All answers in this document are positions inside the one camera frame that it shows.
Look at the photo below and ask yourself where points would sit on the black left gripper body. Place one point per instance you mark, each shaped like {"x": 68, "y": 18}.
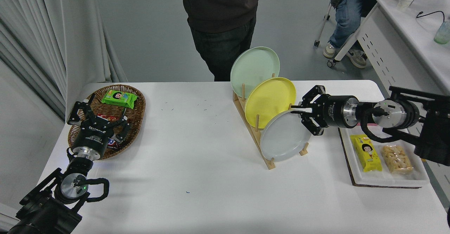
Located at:
{"x": 92, "y": 135}

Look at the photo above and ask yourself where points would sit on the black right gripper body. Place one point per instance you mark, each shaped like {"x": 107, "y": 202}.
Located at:
{"x": 332, "y": 111}

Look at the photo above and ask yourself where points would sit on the grey plate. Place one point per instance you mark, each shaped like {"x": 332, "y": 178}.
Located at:
{"x": 281, "y": 139}

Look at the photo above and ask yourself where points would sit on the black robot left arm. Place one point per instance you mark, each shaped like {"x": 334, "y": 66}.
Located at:
{"x": 42, "y": 213}

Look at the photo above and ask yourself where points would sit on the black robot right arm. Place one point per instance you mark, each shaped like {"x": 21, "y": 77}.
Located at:
{"x": 432, "y": 128}

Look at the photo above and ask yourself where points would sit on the yellow plate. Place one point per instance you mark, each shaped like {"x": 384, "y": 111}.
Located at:
{"x": 269, "y": 100}

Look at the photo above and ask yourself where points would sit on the wooden plate rack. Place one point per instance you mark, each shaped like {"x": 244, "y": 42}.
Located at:
{"x": 270, "y": 164}

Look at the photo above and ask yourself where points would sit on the pale green plate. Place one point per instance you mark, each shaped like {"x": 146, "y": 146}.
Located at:
{"x": 253, "y": 69}

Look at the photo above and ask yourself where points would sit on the blue white snack bar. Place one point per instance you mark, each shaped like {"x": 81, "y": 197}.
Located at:
{"x": 112, "y": 143}

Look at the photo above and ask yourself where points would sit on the red snack bar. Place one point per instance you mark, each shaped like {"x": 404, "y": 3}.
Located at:
{"x": 110, "y": 116}

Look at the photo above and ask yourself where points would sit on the brown wicker basket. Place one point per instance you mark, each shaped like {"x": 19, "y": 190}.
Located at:
{"x": 139, "y": 104}

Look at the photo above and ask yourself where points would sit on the green snack pack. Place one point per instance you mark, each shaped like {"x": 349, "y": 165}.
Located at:
{"x": 119, "y": 98}

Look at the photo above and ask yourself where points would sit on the yellow snack pack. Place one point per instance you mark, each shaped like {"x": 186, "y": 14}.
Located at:
{"x": 367, "y": 153}

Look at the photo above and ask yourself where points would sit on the white chair leg with caster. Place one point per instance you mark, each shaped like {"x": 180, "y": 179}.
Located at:
{"x": 316, "y": 44}

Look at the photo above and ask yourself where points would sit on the clear bag of puffs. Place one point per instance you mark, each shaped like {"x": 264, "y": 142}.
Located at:
{"x": 397, "y": 160}

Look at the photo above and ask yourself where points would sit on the grey curtain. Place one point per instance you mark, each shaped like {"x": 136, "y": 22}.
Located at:
{"x": 52, "y": 33}

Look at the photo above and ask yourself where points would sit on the white tray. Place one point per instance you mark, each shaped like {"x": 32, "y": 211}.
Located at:
{"x": 390, "y": 177}

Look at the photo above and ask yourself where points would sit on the seated person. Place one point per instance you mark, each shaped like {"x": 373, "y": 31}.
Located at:
{"x": 348, "y": 12}

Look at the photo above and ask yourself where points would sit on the white side desk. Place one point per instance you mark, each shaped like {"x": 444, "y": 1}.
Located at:
{"x": 422, "y": 33}

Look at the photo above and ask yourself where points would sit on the standing person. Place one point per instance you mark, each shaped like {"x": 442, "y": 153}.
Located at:
{"x": 218, "y": 9}

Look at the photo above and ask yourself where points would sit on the pale green bottle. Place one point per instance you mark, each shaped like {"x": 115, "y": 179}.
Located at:
{"x": 442, "y": 33}

